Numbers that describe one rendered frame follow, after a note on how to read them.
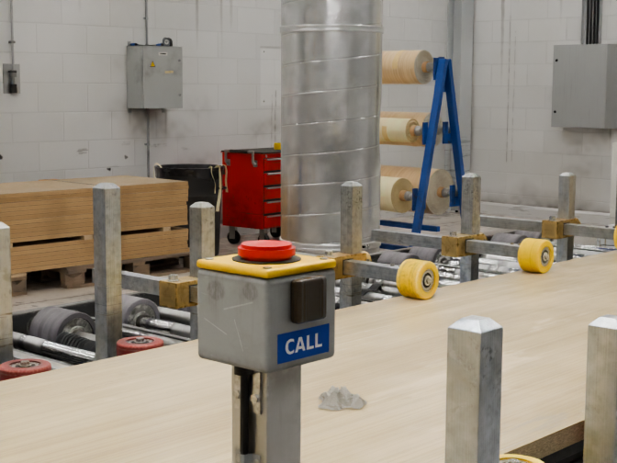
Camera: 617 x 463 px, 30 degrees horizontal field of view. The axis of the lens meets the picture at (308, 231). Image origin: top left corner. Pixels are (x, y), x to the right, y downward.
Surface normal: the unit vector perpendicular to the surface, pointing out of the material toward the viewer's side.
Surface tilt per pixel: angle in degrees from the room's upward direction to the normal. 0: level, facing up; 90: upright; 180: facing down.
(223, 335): 90
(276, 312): 90
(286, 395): 90
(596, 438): 90
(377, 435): 0
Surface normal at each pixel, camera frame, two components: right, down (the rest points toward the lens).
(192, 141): 0.70, 0.09
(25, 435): 0.00, -0.99
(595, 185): -0.71, 0.08
